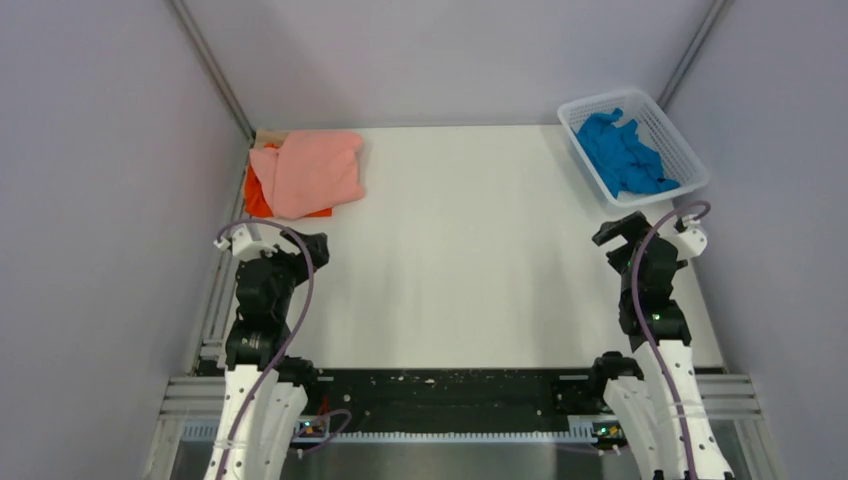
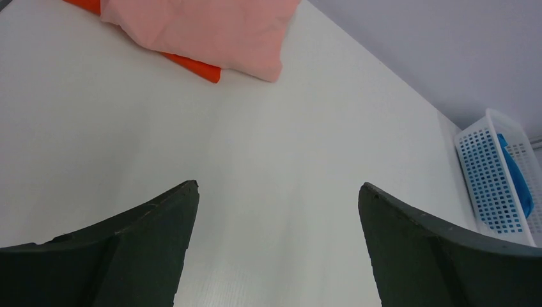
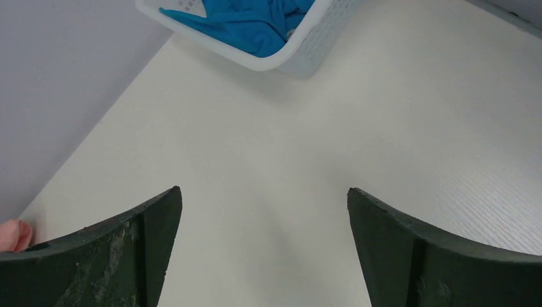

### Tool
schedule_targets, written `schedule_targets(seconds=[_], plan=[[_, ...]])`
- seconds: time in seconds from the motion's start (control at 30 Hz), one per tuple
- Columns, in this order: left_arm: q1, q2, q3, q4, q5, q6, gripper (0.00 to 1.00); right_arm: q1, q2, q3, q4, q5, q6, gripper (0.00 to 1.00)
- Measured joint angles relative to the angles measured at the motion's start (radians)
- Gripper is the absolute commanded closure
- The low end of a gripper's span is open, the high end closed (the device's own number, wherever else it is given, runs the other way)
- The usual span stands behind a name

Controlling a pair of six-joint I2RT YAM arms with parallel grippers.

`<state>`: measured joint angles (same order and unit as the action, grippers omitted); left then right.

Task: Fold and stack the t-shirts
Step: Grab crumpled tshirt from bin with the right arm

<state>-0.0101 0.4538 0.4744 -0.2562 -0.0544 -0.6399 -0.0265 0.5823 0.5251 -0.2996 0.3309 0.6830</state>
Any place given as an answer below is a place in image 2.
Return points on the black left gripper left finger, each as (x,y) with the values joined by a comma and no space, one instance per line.
(134,258)

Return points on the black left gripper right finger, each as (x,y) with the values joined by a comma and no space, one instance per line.
(422,260)

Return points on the blue t shirt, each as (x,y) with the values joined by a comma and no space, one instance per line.
(519,181)

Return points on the white plastic basket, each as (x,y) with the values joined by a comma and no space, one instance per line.
(496,206)

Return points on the orange folded t shirt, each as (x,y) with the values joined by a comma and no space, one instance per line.
(209,72)

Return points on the pink folded t shirt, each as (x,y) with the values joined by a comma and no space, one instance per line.
(245,36)

